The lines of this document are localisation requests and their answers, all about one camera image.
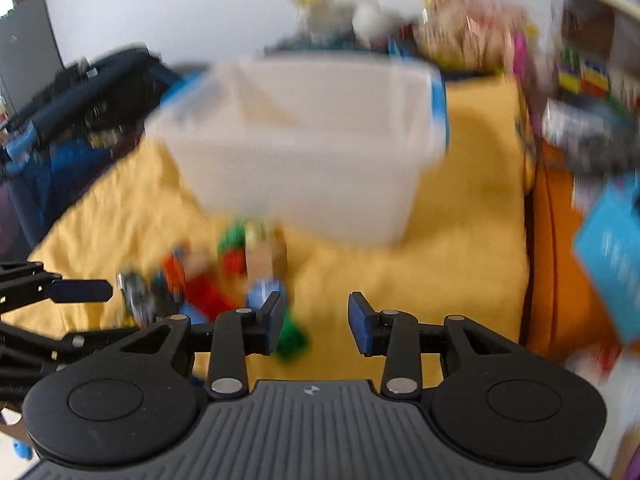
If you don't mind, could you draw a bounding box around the red long building block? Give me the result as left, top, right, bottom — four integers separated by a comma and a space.
186, 274, 237, 322

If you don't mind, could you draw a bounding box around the clear box of colourful toys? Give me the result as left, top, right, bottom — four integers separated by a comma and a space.
550, 0, 640, 107

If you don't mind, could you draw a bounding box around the green printed block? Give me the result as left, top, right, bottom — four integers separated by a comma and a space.
218, 217, 247, 253

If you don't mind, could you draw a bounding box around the gold cylinder block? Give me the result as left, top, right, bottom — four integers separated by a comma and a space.
245, 219, 277, 247

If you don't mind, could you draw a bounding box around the orange box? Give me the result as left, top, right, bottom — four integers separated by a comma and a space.
521, 139, 627, 362

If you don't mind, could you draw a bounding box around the white printed box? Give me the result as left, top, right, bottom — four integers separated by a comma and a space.
565, 344, 640, 480

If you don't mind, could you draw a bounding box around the small white carton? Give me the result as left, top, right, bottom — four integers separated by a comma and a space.
541, 99, 603, 147

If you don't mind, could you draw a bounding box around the clear snack bag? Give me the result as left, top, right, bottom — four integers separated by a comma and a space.
416, 0, 532, 75

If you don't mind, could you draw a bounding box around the white plastic storage bin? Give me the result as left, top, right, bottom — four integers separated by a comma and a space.
144, 54, 451, 248

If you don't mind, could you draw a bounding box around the tan wooden block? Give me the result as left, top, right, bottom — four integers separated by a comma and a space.
244, 239, 289, 282

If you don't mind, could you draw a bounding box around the red cube block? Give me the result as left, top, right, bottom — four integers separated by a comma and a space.
222, 250, 246, 277

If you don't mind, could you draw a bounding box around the green building block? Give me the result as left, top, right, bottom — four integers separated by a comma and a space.
272, 310, 312, 364

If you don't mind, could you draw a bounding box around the yellow cloth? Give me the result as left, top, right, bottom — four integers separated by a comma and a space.
4, 77, 537, 391

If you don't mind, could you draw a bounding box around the blue round airplane block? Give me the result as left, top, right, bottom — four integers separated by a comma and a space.
246, 279, 287, 312

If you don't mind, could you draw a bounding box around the dark grey panel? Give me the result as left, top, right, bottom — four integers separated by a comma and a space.
0, 0, 67, 113

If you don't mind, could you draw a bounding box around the light blue book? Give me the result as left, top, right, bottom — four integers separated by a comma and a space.
571, 174, 640, 347

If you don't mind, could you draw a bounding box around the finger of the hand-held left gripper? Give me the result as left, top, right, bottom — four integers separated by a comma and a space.
0, 261, 114, 317
0, 321, 141, 378

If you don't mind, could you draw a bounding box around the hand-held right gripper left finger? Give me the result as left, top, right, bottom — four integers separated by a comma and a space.
120, 291, 288, 401

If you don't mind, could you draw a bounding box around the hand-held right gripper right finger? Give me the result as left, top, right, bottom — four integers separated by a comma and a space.
348, 291, 521, 402

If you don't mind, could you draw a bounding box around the black bag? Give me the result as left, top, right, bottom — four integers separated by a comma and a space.
0, 44, 213, 221

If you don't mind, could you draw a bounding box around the grey cable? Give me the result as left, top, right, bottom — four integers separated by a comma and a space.
562, 127, 637, 178

